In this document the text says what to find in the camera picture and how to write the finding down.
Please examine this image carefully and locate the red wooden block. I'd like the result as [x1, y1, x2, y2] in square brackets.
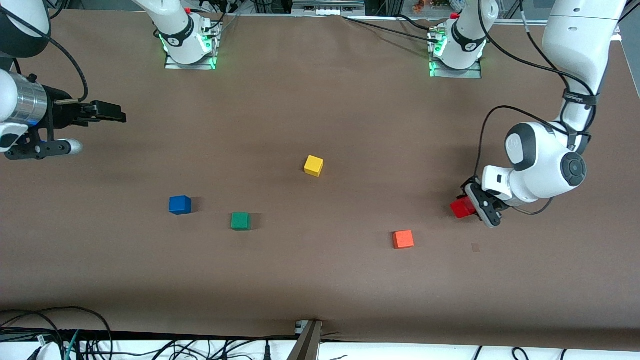
[449, 196, 476, 220]

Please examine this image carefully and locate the orange wooden block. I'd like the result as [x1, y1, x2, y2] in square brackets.
[392, 229, 415, 250]

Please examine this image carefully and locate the blue wooden block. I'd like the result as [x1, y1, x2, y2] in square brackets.
[168, 195, 193, 216]

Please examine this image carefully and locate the yellow wooden block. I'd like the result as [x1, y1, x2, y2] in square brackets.
[303, 155, 324, 178]

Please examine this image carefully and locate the brown paper table cover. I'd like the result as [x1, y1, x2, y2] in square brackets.
[0, 9, 640, 352]

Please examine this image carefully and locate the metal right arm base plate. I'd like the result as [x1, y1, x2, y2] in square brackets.
[164, 20, 221, 71]

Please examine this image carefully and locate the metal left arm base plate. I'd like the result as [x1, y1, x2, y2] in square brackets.
[429, 54, 483, 80]

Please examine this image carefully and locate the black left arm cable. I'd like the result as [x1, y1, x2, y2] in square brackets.
[475, 0, 598, 217]

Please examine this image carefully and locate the short black table cable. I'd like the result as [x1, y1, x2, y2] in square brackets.
[395, 14, 437, 33]

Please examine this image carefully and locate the long black table cable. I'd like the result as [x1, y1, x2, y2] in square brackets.
[342, 15, 437, 43]

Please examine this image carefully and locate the black looping floor cable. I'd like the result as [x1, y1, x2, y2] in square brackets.
[0, 306, 114, 360]

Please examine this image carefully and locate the grey metal table post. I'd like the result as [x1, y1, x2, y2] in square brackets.
[287, 319, 324, 360]

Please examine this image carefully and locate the teal floor cable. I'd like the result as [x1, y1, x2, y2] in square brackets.
[62, 330, 81, 360]

